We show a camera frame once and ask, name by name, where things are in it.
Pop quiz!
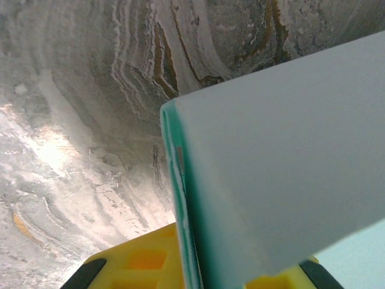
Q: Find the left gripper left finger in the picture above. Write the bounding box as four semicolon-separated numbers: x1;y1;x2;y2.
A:
60;222;187;289

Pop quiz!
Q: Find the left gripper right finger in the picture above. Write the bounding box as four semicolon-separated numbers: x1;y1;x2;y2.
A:
243;255;343;289

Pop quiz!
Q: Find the light blue paper box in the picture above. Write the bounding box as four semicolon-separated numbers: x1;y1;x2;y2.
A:
159;30;385;289

